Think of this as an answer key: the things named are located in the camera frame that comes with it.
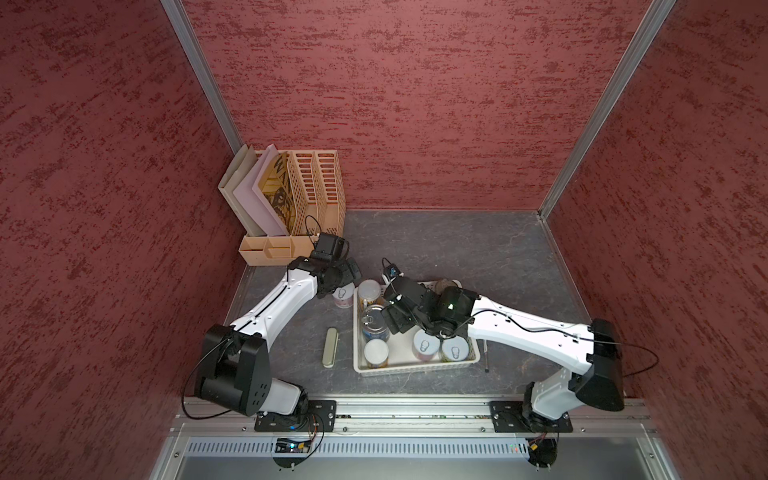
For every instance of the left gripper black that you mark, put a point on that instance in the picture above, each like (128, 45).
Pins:
(346, 275)

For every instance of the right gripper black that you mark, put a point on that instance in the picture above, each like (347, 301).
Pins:
(396, 317)

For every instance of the tall yellow can white lid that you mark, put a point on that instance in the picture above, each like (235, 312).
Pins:
(369, 293)

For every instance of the blue Progresso soup can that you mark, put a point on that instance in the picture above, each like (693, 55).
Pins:
(373, 324)

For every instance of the small pink can back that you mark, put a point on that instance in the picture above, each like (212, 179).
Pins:
(425, 346)

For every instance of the short yellow can white lid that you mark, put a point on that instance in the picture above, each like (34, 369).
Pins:
(376, 353)

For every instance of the small green can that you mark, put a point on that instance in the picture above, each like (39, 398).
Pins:
(455, 349)

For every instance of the dark chopped tomatoes can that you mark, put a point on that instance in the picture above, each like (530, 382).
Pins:
(441, 285)

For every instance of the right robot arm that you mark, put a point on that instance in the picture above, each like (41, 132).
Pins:
(589, 355)

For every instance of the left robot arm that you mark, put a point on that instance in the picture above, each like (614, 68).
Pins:
(234, 369)

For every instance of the white perforated plastic basket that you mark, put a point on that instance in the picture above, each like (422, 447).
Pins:
(401, 358)

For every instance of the beige oblong case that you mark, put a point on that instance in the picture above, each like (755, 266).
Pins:
(330, 348)

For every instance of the peach plastic file organizer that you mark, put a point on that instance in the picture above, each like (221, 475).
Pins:
(319, 196)

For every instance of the yellow black patterned magazine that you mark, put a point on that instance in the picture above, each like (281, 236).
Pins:
(275, 186)

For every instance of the pink folder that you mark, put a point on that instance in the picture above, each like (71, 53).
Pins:
(249, 197)

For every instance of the left corner aluminium profile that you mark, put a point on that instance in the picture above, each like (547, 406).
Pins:
(184, 32)

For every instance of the corner aluminium profile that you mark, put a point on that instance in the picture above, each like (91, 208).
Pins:
(184, 32)
(649, 27)

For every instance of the right corner aluminium profile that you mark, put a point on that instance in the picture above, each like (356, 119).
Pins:
(649, 27)

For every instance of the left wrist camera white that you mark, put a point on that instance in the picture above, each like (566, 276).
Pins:
(330, 248)

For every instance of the aluminium front rail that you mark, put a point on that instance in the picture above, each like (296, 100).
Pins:
(472, 416)

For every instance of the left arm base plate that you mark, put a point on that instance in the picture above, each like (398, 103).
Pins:
(313, 416)

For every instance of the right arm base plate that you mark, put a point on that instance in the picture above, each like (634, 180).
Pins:
(528, 417)

